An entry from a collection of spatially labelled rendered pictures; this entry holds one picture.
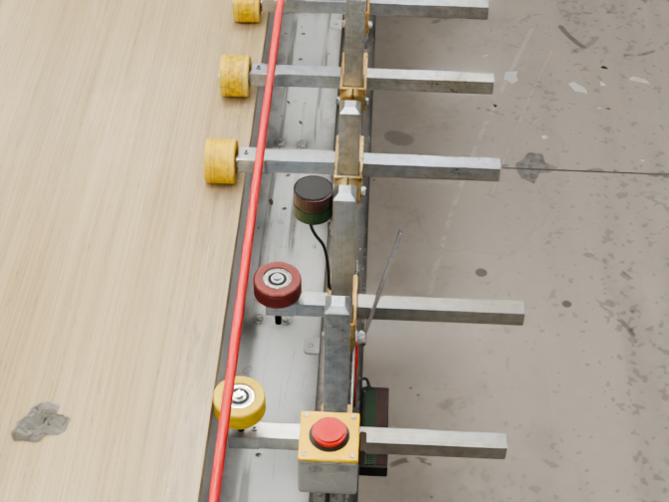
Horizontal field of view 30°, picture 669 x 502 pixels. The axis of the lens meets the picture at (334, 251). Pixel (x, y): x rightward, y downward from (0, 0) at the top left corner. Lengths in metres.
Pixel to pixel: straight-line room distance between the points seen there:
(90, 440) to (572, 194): 2.07
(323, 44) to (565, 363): 1.00
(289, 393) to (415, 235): 1.26
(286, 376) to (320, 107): 0.79
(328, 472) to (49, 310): 0.75
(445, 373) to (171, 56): 1.09
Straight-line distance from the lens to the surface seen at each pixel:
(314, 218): 1.88
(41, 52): 2.61
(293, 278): 2.07
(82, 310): 2.07
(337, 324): 1.69
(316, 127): 2.81
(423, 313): 2.10
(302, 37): 3.09
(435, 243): 3.44
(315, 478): 1.48
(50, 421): 1.91
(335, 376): 1.77
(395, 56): 4.09
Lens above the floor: 2.40
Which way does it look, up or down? 45 degrees down
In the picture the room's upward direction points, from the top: 1 degrees clockwise
